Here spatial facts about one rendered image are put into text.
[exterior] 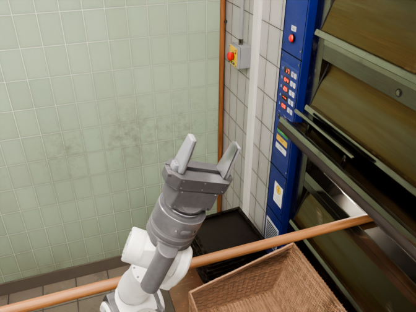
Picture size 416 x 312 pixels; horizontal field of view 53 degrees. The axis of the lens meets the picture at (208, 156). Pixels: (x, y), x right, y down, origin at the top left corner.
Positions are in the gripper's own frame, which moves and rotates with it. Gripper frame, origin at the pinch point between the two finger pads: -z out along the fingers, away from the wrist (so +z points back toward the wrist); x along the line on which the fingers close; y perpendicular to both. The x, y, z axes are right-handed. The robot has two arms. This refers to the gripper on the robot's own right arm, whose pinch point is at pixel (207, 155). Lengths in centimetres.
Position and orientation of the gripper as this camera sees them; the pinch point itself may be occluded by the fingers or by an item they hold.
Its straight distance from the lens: 66.7
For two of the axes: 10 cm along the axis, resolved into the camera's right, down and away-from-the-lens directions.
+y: -3.5, -6.0, 7.2
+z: -4.0, 7.9, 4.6
